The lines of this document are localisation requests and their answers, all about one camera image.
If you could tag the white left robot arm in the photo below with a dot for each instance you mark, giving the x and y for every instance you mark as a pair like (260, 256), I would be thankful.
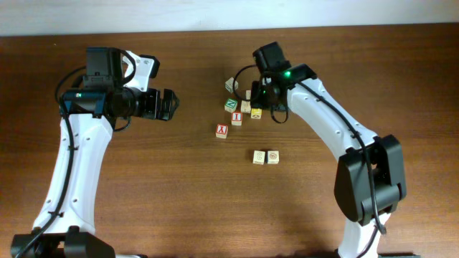
(112, 85)

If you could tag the plain J wooden block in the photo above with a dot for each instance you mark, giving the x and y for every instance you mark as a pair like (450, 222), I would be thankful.
(246, 107)

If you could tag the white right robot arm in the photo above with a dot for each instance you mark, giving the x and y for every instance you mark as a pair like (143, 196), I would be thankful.
(370, 179)

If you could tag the yellow top wooden block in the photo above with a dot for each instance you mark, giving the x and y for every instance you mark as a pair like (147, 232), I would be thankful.
(256, 113)

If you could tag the red I wooden block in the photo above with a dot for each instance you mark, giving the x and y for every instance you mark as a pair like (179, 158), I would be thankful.
(236, 118)

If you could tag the red Y wooden block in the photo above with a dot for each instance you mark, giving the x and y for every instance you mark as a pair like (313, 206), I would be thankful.
(221, 131)

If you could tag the red 9 wooden block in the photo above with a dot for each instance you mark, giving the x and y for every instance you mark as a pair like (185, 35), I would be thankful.
(248, 94)

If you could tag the green N wooden block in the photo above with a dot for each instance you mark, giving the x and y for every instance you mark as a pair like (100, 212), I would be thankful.
(230, 105)

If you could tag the blue L wooden block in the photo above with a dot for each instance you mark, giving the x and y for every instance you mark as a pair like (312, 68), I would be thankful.
(259, 157)

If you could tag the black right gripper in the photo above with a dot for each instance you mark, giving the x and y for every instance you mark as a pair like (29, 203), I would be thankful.
(256, 94)

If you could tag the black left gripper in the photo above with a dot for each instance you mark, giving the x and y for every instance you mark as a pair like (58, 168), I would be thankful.
(152, 110)

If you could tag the red C wooden block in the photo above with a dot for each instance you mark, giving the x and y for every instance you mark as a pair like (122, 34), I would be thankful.
(273, 157)

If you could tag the plain 6 wooden block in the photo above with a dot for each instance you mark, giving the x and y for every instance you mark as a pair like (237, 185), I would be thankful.
(231, 84)

